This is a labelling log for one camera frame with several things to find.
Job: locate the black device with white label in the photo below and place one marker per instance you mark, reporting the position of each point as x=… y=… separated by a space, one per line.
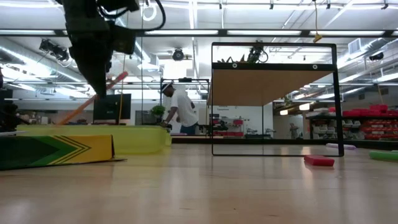
x=255 y=54

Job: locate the black table frame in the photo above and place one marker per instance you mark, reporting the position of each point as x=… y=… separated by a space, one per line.
x=248 y=141

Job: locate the purple pen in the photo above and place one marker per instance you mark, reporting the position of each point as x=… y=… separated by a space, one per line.
x=342 y=146

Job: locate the orange pencil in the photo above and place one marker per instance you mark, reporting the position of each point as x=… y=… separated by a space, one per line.
x=77 y=109

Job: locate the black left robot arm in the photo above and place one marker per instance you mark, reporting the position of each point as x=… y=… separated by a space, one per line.
x=6 y=115

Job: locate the yellow transparent pencil case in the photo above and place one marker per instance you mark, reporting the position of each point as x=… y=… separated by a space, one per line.
x=140 y=138

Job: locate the potted succulent plant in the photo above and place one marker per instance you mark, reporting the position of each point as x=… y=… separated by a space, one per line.
x=231 y=60

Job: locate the black background rig frame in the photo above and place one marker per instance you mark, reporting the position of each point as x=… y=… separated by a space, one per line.
x=185 y=80

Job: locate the person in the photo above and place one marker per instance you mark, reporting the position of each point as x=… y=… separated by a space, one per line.
x=185 y=109
x=293 y=130

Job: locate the black monitor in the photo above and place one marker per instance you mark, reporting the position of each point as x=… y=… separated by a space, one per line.
x=112 y=107

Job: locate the round black ceiling camera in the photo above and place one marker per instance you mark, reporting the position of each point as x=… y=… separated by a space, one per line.
x=178 y=55

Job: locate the wooden shelf riser black frame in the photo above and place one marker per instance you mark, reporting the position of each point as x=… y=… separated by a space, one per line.
x=248 y=87

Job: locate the shelving with red bins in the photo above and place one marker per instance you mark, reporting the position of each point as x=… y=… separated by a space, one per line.
x=376 y=109

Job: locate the red eraser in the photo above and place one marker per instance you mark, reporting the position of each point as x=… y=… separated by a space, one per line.
x=318 y=160

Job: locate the green background potted plant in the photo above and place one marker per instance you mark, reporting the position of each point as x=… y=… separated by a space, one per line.
x=158 y=109

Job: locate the green yellow crayon box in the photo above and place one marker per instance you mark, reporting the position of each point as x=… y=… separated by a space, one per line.
x=62 y=151

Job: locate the small black ceiling box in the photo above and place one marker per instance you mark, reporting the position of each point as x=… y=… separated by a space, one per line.
x=377 y=56

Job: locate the red tool cart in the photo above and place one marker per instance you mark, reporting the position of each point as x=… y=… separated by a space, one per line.
x=237 y=122

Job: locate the black ceiling mounted device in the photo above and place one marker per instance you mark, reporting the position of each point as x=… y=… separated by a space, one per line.
x=51 y=46

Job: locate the green marker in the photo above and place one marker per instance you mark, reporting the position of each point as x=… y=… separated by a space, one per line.
x=384 y=155

